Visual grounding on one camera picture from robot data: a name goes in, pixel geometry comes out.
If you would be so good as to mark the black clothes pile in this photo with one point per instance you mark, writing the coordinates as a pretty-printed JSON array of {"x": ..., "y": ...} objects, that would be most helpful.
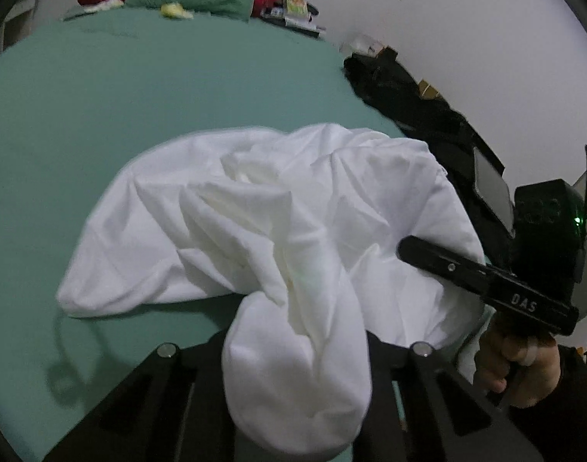
[{"x": 409, "y": 101}]

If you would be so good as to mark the green snack bag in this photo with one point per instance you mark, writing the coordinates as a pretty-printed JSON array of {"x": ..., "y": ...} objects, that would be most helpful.
[{"x": 296, "y": 5}]

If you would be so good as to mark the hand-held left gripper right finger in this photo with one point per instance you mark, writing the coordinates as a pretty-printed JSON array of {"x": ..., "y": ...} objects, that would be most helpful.
[{"x": 442, "y": 404}]

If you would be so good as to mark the white bedside table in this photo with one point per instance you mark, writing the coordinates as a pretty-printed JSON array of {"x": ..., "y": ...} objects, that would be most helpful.
[{"x": 363, "y": 44}]

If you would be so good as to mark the white hoodie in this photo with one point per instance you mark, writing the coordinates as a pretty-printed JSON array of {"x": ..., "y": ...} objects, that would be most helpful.
[{"x": 274, "y": 226}]

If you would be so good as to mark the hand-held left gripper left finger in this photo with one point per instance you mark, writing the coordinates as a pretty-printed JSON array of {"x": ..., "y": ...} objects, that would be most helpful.
[{"x": 144, "y": 394}]

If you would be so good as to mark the yellow small cloth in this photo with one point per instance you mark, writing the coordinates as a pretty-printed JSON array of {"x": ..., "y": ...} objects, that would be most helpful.
[{"x": 174, "y": 11}]

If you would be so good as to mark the person's right hand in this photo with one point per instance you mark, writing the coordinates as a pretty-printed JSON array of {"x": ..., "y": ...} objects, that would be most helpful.
[{"x": 524, "y": 365}]

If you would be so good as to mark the cardboard boxes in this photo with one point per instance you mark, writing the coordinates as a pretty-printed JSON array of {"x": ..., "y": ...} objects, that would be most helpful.
[{"x": 428, "y": 90}]

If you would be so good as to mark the white paper sheet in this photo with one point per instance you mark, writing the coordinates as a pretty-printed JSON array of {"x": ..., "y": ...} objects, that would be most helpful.
[{"x": 103, "y": 5}]

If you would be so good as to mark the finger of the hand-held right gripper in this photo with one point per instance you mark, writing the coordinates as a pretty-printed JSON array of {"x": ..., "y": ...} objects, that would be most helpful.
[{"x": 442, "y": 262}]

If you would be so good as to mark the person's right forearm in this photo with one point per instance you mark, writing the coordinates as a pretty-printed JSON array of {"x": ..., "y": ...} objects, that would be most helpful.
[{"x": 567, "y": 418}]

